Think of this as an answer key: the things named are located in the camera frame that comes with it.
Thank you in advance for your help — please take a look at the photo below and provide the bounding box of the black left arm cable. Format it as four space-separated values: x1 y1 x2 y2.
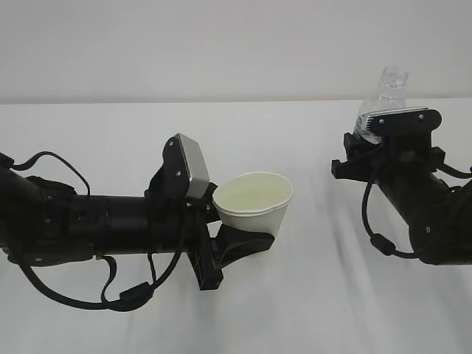
0 150 181 313

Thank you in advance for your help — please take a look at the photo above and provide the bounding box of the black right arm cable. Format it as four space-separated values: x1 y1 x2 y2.
361 162 472 259

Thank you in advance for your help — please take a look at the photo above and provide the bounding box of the clear green-label water bottle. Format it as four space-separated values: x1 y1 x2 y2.
353 65 409 145

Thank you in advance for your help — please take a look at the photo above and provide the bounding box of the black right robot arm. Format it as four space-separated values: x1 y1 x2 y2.
331 133 471 266

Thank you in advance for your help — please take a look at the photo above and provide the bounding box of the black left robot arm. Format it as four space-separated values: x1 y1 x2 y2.
1 148 274 290

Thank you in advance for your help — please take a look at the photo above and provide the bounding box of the white paper cup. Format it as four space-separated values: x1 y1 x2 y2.
213 172 293 239

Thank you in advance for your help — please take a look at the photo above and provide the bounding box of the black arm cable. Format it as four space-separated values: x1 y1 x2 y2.
361 162 472 259
0 150 181 313

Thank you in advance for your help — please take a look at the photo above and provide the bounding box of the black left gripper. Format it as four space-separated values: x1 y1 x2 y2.
184 182 275 291

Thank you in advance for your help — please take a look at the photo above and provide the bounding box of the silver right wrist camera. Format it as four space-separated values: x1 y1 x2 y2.
365 106 443 163

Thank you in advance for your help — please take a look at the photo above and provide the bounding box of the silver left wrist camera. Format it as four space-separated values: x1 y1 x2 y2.
143 132 210 207

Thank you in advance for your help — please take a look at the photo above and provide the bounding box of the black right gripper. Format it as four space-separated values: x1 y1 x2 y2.
331 133 445 183

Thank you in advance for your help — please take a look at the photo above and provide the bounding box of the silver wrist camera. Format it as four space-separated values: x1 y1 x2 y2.
365 106 443 163
143 132 210 207

